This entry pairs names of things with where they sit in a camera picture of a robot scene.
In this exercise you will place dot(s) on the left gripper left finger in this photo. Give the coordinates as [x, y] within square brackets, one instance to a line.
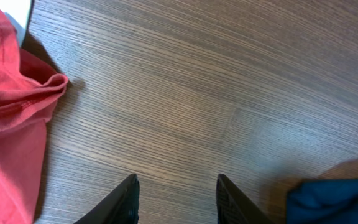
[120, 206]

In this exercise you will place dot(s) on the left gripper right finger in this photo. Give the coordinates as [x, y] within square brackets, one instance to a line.
[234, 207]

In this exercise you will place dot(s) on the blue t-shirt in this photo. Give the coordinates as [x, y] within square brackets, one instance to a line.
[323, 202]

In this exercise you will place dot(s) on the red t-shirt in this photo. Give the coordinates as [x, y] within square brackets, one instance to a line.
[29, 92]

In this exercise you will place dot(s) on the white t-shirt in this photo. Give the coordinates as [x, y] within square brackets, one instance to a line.
[18, 12]

